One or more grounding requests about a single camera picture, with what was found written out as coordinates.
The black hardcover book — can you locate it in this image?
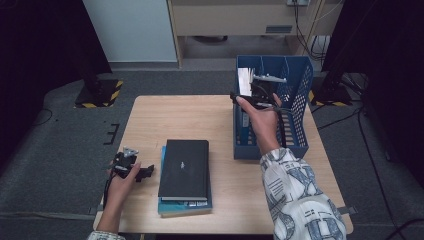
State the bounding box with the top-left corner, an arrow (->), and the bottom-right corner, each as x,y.
157,139 -> 210,202

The bundle of hanging cables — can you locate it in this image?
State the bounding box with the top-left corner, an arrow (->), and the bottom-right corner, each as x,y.
293,0 -> 334,63

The person's left hand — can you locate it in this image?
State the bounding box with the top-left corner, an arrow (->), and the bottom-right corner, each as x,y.
106,162 -> 142,203

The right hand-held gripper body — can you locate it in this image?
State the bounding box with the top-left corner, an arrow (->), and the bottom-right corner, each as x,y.
229,74 -> 288,109

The left hand-held gripper cable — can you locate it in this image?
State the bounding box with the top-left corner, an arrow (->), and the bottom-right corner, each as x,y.
102,171 -> 116,209

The black floor cable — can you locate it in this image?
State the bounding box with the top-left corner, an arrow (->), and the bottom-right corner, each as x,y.
316,106 -> 362,131
357,108 -> 401,240
28,108 -> 54,129

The grey desk handle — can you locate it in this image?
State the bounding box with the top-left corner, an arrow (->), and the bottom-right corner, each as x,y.
265,24 -> 294,34

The blue cover book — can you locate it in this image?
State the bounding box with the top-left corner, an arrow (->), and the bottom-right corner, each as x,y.
236,67 -> 257,147

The blue plastic file rack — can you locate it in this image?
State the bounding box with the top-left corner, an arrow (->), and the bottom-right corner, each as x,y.
233,54 -> 314,160

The black curtain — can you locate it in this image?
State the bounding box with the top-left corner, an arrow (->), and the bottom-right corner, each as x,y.
0,0 -> 113,168
321,0 -> 424,188

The teal cover book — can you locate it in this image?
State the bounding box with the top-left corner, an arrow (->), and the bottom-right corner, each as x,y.
157,145 -> 214,218

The right hand-held gripper cable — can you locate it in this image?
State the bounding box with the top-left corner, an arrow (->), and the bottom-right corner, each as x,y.
273,103 -> 288,149

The beige wooden desk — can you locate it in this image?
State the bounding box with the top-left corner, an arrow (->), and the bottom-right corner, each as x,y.
166,0 -> 344,69

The hand-held gripper cable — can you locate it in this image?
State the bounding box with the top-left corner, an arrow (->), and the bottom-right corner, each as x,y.
102,171 -> 116,209
273,103 -> 288,149

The white cabinet panel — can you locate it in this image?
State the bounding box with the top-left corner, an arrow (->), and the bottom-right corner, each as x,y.
82,0 -> 178,63

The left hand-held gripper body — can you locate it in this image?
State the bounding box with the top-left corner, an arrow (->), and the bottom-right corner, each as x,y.
111,146 -> 141,179

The person's right hand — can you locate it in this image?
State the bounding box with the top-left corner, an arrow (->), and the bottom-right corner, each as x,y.
235,93 -> 284,156

